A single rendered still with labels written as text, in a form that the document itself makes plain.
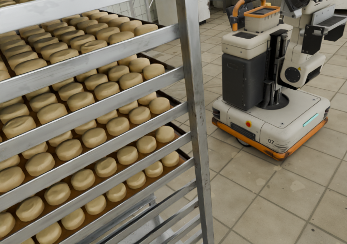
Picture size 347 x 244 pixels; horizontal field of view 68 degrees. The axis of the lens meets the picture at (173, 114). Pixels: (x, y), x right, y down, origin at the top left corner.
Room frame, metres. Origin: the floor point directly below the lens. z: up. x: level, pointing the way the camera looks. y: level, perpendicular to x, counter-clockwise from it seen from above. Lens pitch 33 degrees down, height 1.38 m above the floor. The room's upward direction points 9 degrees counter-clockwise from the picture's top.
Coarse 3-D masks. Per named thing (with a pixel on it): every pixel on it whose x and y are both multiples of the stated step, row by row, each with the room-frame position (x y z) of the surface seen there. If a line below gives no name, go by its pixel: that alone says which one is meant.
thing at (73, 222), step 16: (160, 160) 0.55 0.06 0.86; (176, 160) 0.53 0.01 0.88; (144, 176) 0.48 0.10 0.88; (160, 176) 0.49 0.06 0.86; (112, 192) 0.44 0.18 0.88; (128, 192) 0.45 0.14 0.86; (80, 208) 0.41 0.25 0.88; (96, 208) 0.40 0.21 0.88; (64, 224) 0.37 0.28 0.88; (80, 224) 0.38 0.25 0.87; (32, 240) 0.35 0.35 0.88; (48, 240) 0.34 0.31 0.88
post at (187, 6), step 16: (176, 0) 0.51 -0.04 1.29; (192, 0) 0.50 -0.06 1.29; (192, 16) 0.50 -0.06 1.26; (192, 32) 0.50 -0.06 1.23; (192, 48) 0.50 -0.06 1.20; (192, 64) 0.49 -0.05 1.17; (192, 80) 0.49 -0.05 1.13; (192, 96) 0.50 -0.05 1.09; (192, 112) 0.50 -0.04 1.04; (192, 128) 0.51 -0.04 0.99; (192, 144) 0.52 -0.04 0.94; (208, 160) 0.51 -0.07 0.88; (208, 176) 0.50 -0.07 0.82; (208, 192) 0.50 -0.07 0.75; (208, 208) 0.50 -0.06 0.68; (208, 224) 0.50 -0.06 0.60; (208, 240) 0.49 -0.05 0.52
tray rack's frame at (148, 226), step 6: (156, 216) 0.88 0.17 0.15; (150, 222) 0.85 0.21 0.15; (156, 222) 0.84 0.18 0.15; (144, 228) 0.82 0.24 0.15; (150, 228) 0.82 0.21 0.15; (132, 234) 0.80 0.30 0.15; (138, 234) 0.79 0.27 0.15; (144, 234) 0.79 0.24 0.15; (162, 234) 0.77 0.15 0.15; (168, 234) 0.77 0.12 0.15; (126, 240) 0.77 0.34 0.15; (132, 240) 0.76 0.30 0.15; (156, 240) 0.74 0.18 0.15; (162, 240) 0.74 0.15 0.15; (180, 240) 0.72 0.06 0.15
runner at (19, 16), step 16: (48, 0) 0.40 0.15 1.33; (64, 0) 0.41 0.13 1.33; (80, 0) 0.43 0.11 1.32; (96, 0) 0.44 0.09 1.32; (112, 0) 0.45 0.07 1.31; (128, 0) 0.47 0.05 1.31; (0, 16) 0.37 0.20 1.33; (16, 16) 0.38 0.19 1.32; (32, 16) 0.39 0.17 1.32; (48, 16) 0.40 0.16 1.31; (64, 16) 0.41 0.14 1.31; (0, 32) 0.36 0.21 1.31
